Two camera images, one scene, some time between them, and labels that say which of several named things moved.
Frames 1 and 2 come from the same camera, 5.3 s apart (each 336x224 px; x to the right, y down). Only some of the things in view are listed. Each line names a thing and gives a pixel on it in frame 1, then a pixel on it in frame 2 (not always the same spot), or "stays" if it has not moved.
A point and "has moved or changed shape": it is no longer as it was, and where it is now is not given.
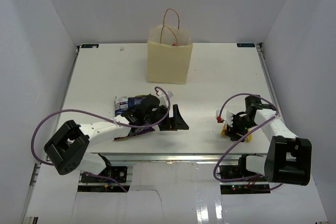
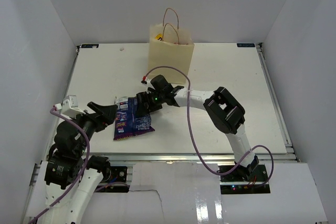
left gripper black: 170,124 → 104,115
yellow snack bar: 249,138 has moved or changed shape
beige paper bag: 169,52 stays
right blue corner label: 245,45 stays
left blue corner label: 90,46 stays
